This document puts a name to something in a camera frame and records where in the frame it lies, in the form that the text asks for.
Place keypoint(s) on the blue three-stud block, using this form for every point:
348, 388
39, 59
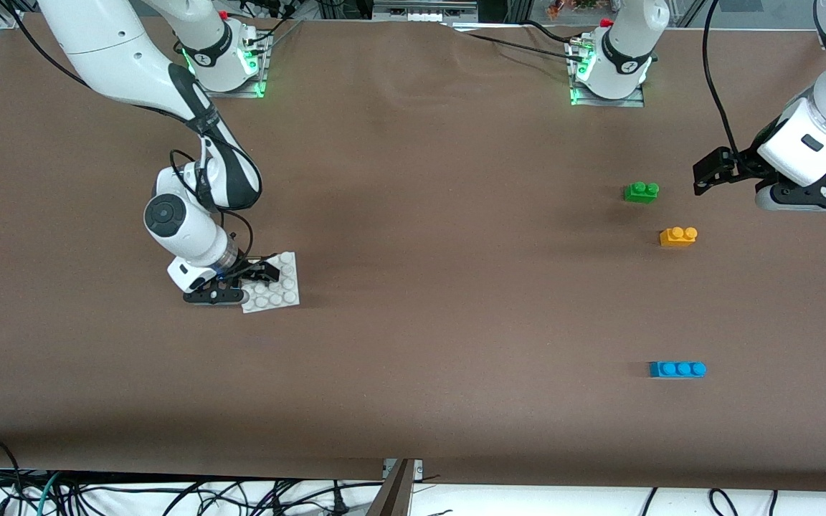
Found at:
677, 370

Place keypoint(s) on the small metal bracket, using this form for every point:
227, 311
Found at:
419, 469

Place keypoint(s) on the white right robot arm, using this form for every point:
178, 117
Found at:
119, 50

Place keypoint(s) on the grey support beam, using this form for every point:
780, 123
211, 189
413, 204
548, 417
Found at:
391, 494

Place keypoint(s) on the aluminium frame rack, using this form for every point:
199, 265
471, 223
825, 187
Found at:
424, 8

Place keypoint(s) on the white studded base plate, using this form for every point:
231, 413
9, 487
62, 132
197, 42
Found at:
277, 290

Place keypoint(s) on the green two-stud block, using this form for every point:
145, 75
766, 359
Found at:
640, 193

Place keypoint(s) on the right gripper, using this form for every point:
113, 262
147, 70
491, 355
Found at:
244, 268

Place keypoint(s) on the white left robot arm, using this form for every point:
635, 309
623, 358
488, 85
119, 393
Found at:
628, 43

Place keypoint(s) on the brown table cover sheet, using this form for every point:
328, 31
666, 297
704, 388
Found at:
413, 179

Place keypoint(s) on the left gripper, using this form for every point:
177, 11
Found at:
745, 162

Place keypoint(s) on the yellow two-stud block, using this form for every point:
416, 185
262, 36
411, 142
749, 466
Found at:
677, 239

